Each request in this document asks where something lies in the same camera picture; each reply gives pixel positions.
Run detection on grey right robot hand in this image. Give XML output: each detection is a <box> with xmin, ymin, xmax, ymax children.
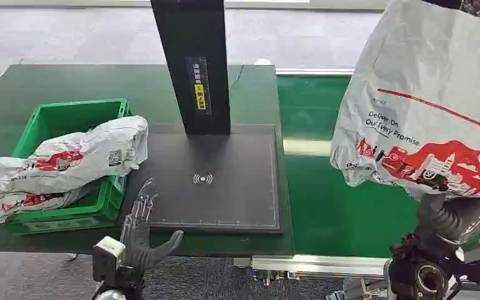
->
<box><xmin>412</xmin><ymin>191</ymin><xmax>480</xmax><ymax>248</ymax></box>

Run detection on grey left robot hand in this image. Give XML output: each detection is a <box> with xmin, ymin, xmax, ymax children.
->
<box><xmin>119</xmin><ymin>177</ymin><xmax>185</xmax><ymax>276</ymax></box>

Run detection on large grey printed parcel bag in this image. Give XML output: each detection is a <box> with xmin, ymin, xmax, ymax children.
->
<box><xmin>329</xmin><ymin>0</ymin><xmax>480</xmax><ymax>203</ymax></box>

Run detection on small flat grey parcel bag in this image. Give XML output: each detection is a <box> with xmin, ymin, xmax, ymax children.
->
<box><xmin>0</xmin><ymin>185</ymin><xmax>97</xmax><ymax>214</ymax></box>

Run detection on long crumpled grey parcel bag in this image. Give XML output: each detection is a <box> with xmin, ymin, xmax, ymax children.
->
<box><xmin>0</xmin><ymin>115</ymin><xmax>150</xmax><ymax>225</ymax></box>

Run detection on green conveyor belt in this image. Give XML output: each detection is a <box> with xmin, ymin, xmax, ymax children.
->
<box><xmin>276</xmin><ymin>74</ymin><xmax>480</xmax><ymax>260</ymax></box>

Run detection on green plastic crate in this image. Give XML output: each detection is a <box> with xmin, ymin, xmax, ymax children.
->
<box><xmin>0</xmin><ymin>97</ymin><xmax>132</xmax><ymax>236</ymax></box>

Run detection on yellow and black column label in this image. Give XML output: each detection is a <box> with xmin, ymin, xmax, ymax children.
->
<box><xmin>186</xmin><ymin>55</ymin><xmax>213</xmax><ymax>116</ymax></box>

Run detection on black scanner column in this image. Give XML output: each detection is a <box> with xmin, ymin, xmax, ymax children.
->
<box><xmin>150</xmin><ymin>0</ymin><xmax>232</xmax><ymax>137</ymax></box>

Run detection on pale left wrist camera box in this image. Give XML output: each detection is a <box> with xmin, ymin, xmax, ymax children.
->
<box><xmin>91</xmin><ymin>236</ymin><xmax>126</xmax><ymax>283</ymax></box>

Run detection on black scanner base plate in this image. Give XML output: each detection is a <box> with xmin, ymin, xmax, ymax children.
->
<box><xmin>117</xmin><ymin>123</ymin><xmax>285</xmax><ymax>238</ymax></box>

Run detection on aluminium conveyor side rail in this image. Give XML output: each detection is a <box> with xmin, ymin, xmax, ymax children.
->
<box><xmin>274</xmin><ymin>67</ymin><xmax>356</xmax><ymax>77</ymax></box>
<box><xmin>233</xmin><ymin>253</ymin><xmax>391</xmax><ymax>279</ymax></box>

